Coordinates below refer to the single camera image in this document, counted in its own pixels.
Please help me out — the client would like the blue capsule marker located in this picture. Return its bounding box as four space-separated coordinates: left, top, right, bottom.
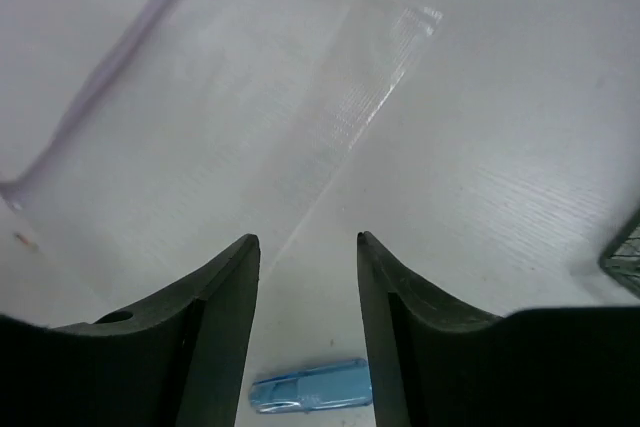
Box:
248 358 373 414

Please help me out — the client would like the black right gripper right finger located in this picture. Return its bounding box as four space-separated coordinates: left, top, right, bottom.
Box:
357 232 639 426

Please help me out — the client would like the green wire mesh organizer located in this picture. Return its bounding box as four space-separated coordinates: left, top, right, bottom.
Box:
598 210 639 298

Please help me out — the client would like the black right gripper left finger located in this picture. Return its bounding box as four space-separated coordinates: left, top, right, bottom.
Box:
1 234 260 426

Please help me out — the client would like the clear purple-zip document pouch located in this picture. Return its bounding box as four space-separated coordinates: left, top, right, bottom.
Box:
13 0 443 303

